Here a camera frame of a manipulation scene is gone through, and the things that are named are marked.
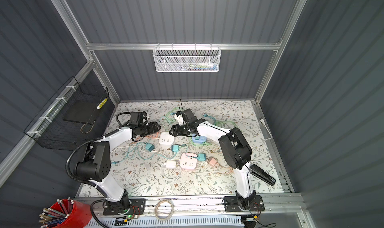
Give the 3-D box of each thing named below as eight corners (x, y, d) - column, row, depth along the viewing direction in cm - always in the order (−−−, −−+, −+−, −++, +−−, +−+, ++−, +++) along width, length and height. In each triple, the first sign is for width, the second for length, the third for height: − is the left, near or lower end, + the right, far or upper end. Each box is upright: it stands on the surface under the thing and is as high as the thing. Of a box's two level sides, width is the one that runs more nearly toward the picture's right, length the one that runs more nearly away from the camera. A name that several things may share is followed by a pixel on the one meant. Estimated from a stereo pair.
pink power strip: (180, 170, 87) (179, 168, 84) (181, 155, 93) (180, 152, 90) (197, 170, 87) (197, 168, 84) (197, 155, 93) (197, 152, 90)
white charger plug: (166, 167, 88) (165, 166, 86) (167, 162, 90) (166, 160, 88) (175, 167, 88) (175, 166, 86) (176, 161, 90) (175, 160, 88)
